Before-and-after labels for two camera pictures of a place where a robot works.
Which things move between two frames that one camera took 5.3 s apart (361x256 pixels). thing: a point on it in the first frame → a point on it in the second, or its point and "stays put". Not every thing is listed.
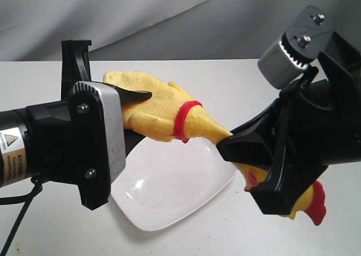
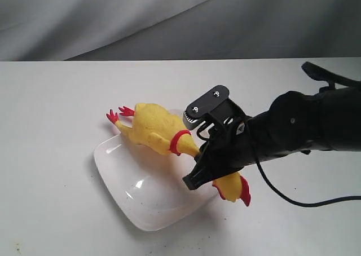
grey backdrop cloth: x=162 y=22 stays put
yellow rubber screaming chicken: x=171 y=114 → x=160 y=130
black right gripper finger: x=259 y=142 → x=205 y=150
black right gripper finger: x=291 y=173 → x=208 y=167
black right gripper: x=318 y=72 → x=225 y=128
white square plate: x=166 y=180 stays put
